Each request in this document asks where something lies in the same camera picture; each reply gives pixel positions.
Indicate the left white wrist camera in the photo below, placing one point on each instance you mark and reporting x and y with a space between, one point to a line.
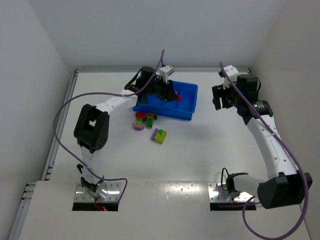
165 71

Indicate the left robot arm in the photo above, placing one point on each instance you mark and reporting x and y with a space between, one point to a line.
92 127

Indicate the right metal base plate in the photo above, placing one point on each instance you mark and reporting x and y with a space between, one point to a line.
219 195

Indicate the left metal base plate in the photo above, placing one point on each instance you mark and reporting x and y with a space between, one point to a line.
107 192

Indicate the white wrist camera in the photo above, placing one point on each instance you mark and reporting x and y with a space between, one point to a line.
165 71
231 72

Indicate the lime long lego brick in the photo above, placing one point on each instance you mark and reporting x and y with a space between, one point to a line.
159 138

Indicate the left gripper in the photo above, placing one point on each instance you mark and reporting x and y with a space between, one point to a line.
163 89

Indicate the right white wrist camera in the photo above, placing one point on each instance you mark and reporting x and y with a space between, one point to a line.
231 72

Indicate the blue divided sorting bin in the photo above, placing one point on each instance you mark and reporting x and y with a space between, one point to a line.
178 110

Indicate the green red lego stack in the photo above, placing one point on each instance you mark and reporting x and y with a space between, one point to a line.
150 118

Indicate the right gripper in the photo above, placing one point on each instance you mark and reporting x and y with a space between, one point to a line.
216 97

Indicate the red round lego piece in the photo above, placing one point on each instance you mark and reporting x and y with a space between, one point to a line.
141 115

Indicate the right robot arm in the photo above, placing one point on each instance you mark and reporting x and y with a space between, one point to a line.
284 185

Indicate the metal base plate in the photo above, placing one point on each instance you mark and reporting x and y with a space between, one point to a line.
219 195
107 192

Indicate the purple butterfly lego stack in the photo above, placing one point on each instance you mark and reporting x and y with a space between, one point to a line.
139 124

